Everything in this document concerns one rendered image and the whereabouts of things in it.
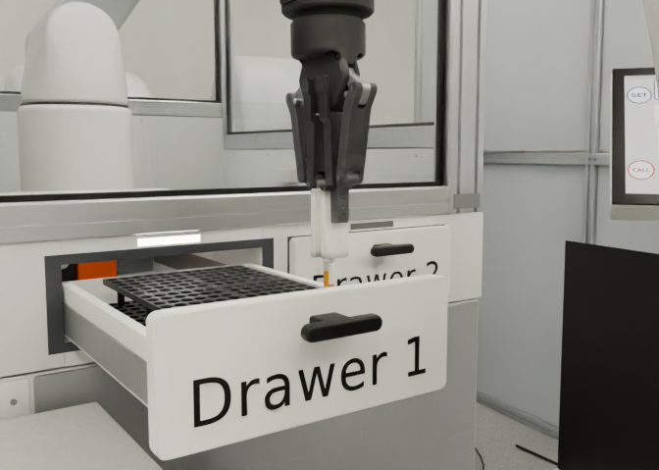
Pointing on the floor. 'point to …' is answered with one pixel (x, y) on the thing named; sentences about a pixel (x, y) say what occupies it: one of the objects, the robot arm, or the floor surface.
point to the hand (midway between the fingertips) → (329, 222)
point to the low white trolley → (70, 442)
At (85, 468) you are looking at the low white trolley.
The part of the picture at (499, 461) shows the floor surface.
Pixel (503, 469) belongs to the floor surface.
